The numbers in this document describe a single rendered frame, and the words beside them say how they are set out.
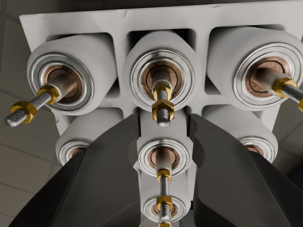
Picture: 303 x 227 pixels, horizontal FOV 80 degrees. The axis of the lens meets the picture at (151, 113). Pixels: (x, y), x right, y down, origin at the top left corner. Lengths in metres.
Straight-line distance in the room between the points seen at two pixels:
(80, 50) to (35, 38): 0.11
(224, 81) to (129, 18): 0.15
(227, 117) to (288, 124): 0.37
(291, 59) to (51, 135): 0.61
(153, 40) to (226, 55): 0.09
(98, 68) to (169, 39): 0.09
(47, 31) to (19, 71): 0.29
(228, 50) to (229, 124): 0.11
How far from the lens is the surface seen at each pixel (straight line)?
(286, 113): 0.63
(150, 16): 0.28
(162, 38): 0.21
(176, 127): 0.26
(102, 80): 0.23
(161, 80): 0.18
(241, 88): 0.24
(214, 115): 0.32
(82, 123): 0.29
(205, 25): 0.28
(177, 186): 0.34
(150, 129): 0.26
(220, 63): 0.24
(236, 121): 0.29
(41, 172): 0.78
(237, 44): 0.24
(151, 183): 0.34
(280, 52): 0.24
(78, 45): 0.24
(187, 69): 0.21
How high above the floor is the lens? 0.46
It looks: 62 degrees down
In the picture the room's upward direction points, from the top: 176 degrees counter-clockwise
